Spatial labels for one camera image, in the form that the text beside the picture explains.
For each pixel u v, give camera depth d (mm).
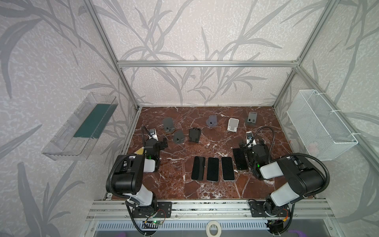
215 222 698
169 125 1018
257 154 690
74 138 642
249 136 777
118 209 753
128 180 451
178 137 994
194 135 990
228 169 867
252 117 1058
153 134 812
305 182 445
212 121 1064
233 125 1033
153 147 712
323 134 626
